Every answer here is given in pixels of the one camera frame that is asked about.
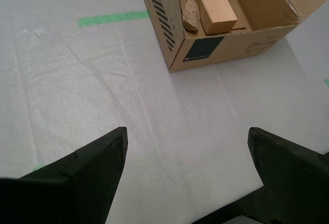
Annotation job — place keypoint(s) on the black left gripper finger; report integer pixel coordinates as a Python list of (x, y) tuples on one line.
[(295, 183), (64, 190)]

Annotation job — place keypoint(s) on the light wooden block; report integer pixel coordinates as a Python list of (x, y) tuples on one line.
[(216, 5)]

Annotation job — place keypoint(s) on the pinkish granite rock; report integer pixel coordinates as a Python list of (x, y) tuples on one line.
[(191, 14)]

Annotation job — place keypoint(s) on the light green tape piece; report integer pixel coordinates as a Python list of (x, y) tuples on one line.
[(327, 81), (39, 168)]

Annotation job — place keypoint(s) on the light green tape strip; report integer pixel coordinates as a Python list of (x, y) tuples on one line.
[(113, 18)]

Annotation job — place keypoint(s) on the brown cardboard box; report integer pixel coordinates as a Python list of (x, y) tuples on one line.
[(231, 46)]

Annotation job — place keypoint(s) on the white plastic table cover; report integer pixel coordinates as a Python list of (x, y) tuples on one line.
[(180, 131)]

